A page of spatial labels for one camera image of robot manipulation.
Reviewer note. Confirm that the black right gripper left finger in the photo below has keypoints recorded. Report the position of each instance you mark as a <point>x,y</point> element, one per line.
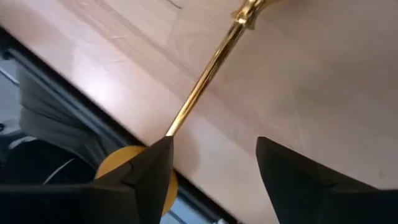
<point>149,180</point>

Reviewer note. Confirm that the gold candlestick holder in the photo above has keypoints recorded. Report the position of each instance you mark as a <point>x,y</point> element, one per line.
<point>205,77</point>

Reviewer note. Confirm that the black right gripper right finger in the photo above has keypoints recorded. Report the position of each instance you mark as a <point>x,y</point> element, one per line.
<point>298,183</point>

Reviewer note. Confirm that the black aluminium table frame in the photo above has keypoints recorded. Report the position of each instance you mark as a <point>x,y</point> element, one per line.
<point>77,102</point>

